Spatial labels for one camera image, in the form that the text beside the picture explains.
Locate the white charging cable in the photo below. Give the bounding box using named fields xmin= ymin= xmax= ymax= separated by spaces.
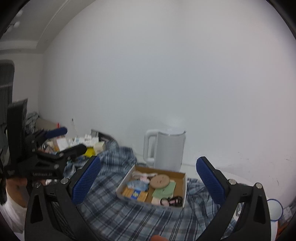
xmin=132 ymin=170 xmax=159 ymax=179

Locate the blue tissue pack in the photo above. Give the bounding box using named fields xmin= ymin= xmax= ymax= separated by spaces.
xmin=126 ymin=180 xmax=149 ymax=192

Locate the black hair ties bundle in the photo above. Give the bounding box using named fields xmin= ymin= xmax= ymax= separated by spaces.
xmin=160 ymin=195 xmax=184 ymax=207

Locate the green snap pouch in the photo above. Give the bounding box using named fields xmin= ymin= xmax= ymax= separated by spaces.
xmin=152 ymin=181 xmax=176 ymax=199

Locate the person's right hand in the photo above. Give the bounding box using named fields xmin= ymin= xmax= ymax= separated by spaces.
xmin=6 ymin=178 xmax=28 ymax=208

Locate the pile of small boxes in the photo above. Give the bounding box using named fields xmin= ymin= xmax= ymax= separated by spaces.
xmin=39 ymin=135 xmax=106 ymax=157

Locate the white blue rimmed bowl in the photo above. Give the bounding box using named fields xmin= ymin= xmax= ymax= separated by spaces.
xmin=267 ymin=199 xmax=283 ymax=221

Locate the blue plaid shirt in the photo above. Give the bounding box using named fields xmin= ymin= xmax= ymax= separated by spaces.
xmin=77 ymin=141 xmax=220 ymax=240

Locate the yellow blue cigarette pack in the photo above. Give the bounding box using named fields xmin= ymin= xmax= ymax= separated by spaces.
xmin=122 ymin=187 xmax=148 ymax=202

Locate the cardboard tray box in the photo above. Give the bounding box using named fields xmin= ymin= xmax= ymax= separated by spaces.
xmin=116 ymin=165 xmax=187 ymax=211

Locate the white electric kettle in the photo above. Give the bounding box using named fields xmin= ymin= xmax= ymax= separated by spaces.
xmin=143 ymin=130 xmax=186 ymax=172

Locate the black camera box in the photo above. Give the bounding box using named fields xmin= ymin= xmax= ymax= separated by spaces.
xmin=6 ymin=99 xmax=28 ymax=165

